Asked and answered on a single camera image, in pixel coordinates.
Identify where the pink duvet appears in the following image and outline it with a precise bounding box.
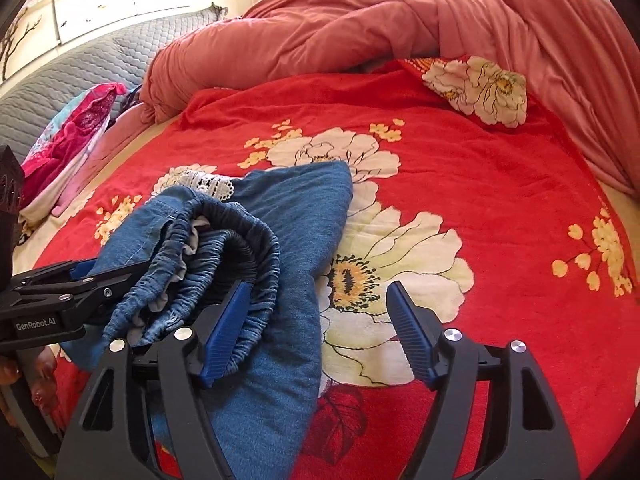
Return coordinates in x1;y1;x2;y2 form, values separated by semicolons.
139;0;640;197

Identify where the red floral blanket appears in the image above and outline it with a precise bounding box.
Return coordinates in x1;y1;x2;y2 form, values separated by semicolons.
45;54;640;480

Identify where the pink patterned clothes pile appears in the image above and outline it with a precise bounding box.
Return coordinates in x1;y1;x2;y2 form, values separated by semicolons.
20;81;129;211

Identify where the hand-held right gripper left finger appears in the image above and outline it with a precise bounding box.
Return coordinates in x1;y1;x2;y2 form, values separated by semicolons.
55;280;252;480

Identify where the light pink cloth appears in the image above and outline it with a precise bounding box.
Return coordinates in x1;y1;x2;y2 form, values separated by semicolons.
51;104;162;217

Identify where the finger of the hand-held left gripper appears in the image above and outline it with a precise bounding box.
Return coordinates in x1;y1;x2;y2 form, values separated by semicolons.
64;261;152;327
14;258;99;289

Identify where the blue denim pants lace trim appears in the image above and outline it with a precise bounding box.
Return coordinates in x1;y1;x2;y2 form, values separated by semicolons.
65;160;356;480

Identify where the grey quilted headboard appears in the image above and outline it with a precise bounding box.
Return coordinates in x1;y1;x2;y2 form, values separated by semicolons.
0;4;231;167

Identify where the person's left hand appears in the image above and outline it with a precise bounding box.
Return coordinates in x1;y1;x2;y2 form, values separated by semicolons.
0;347;59;407

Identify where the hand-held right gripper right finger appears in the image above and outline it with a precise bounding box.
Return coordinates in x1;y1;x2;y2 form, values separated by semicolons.
385;281;582;480

